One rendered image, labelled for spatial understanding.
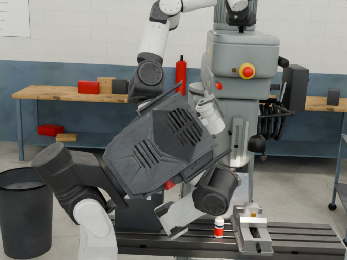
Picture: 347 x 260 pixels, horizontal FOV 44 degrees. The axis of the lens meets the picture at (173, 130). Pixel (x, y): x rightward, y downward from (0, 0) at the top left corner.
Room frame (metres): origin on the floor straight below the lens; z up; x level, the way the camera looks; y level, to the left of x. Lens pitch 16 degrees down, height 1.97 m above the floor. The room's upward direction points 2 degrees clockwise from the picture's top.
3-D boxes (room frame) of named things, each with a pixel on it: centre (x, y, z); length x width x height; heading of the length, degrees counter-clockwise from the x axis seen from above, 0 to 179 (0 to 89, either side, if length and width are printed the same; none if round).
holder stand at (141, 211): (1.89, 0.15, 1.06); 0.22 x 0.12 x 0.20; 87
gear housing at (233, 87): (1.89, -0.27, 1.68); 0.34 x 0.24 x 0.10; 0
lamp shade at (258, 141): (1.63, -0.34, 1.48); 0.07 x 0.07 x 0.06
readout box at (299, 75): (2.14, -0.60, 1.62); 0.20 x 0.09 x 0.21; 0
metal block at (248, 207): (1.84, -0.38, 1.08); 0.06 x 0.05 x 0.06; 90
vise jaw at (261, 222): (1.79, -0.38, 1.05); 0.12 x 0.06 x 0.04; 90
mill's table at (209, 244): (1.84, -0.20, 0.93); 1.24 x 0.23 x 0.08; 90
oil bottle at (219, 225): (1.79, -0.23, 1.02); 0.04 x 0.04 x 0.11
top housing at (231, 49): (1.86, -0.27, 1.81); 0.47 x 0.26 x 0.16; 0
